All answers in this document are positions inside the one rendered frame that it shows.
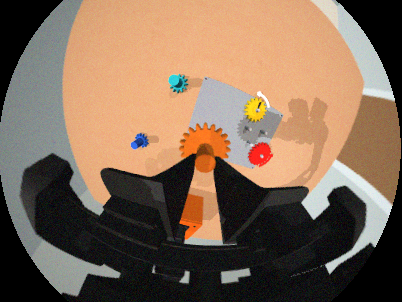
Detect red gear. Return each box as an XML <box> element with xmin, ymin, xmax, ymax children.
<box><xmin>248</xmin><ymin>143</ymin><xmax>272</xmax><ymax>166</ymax></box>

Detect orange gear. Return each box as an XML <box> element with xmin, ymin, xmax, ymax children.
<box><xmin>178</xmin><ymin>123</ymin><xmax>230</xmax><ymax>174</ymax></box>

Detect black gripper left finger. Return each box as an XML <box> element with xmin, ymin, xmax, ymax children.
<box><xmin>100</xmin><ymin>152</ymin><xmax>196</xmax><ymax>242</ymax></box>

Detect teal gear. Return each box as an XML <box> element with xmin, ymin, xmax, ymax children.
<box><xmin>168</xmin><ymin>74</ymin><xmax>188</xmax><ymax>94</ymax></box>

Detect yellow gear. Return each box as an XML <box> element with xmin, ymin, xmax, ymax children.
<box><xmin>245</xmin><ymin>98</ymin><xmax>266</xmax><ymax>123</ymax></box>

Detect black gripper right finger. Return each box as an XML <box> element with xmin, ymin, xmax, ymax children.
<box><xmin>214</xmin><ymin>156</ymin><xmax>310</xmax><ymax>246</ymax></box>

